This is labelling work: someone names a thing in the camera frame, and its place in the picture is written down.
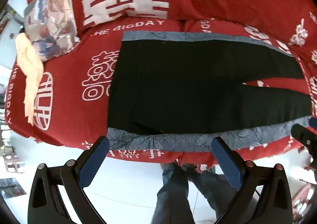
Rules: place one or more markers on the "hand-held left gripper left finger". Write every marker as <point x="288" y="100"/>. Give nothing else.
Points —
<point x="95" y="162"/>

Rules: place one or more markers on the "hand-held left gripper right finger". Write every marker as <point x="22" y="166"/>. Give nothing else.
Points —
<point x="227" y="164"/>

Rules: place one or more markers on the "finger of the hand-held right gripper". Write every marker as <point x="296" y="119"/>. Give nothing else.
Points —
<point x="303" y="136"/>

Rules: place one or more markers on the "black pants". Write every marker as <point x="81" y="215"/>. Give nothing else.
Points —
<point x="185" y="85"/>

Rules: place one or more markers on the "blue-grey patterned cloth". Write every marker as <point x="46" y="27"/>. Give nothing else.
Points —
<point x="173" y="141"/>

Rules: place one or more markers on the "person's legs in jeans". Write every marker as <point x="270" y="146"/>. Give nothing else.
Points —
<point x="173" y="189"/>

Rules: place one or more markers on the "red printed bed blanket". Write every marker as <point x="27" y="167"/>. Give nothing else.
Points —
<point x="74" y="78"/>

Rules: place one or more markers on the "pale yellow cloth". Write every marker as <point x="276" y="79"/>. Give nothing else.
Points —
<point x="32" y="73"/>

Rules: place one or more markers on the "printed picture pillow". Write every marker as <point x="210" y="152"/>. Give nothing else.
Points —
<point x="52" y="28"/>

